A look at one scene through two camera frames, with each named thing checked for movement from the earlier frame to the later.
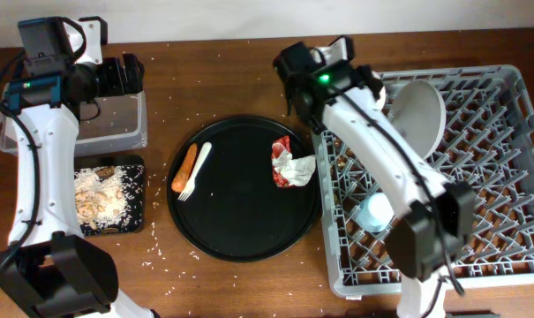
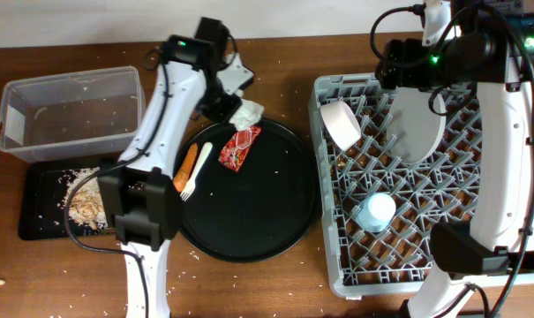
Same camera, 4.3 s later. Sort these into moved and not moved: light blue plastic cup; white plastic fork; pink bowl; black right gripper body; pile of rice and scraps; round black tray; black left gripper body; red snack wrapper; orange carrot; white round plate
Moved: pink bowl; red snack wrapper; black left gripper body; black right gripper body
Not moved: white round plate; light blue plastic cup; white plastic fork; pile of rice and scraps; round black tray; orange carrot
